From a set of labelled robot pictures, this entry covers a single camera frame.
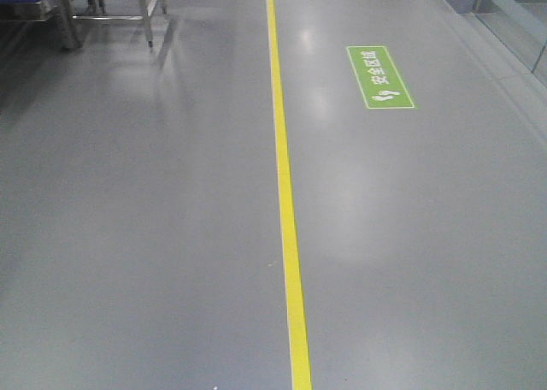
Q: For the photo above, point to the glass partition with steel post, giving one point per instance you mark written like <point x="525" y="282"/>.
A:
<point x="521" y="26"/>

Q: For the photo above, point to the yellow floor line tape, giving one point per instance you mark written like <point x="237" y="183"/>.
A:
<point x="301" y="373"/>

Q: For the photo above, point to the steel table legs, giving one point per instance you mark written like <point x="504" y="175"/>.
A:
<point x="70" y="13"/>

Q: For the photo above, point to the green footprint floor sign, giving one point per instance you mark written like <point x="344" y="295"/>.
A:
<point x="380" y="82"/>

